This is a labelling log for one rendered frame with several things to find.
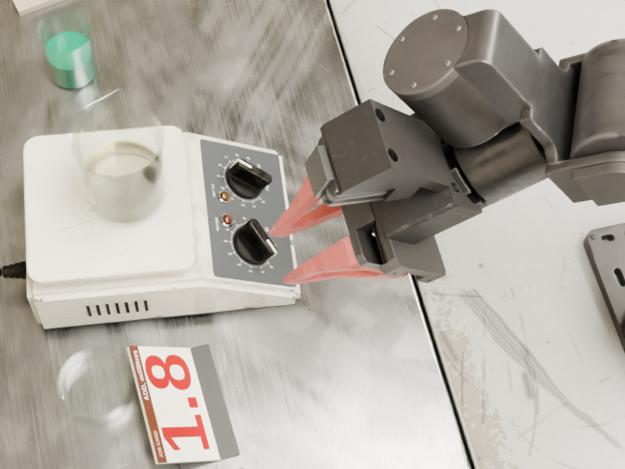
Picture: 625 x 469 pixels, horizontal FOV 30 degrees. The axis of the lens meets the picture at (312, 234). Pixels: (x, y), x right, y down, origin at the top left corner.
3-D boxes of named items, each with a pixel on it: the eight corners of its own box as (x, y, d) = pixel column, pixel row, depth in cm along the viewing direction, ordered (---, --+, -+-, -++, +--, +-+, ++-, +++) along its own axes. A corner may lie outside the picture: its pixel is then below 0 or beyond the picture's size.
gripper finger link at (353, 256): (266, 308, 76) (384, 252, 71) (239, 208, 78) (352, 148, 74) (324, 315, 81) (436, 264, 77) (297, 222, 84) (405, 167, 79)
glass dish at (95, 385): (98, 342, 89) (95, 332, 87) (150, 389, 88) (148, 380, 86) (45, 393, 87) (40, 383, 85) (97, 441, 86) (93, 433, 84)
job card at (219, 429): (208, 344, 90) (207, 325, 86) (240, 455, 86) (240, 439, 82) (130, 365, 89) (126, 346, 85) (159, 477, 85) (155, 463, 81)
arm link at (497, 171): (429, 171, 69) (531, 120, 65) (419, 101, 72) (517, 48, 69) (489, 226, 73) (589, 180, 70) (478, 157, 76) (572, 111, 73)
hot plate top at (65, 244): (184, 128, 89) (183, 123, 88) (198, 273, 84) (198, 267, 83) (23, 141, 87) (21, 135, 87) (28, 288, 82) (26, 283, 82)
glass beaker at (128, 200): (160, 240, 84) (152, 184, 76) (73, 224, 84) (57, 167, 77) (180, 156, 87) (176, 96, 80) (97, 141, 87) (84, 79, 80)
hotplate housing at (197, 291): (279, 165, 97) (284, 113, 90) (299, 310, 91) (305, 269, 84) (7, 187, 94) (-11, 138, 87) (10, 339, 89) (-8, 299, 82)
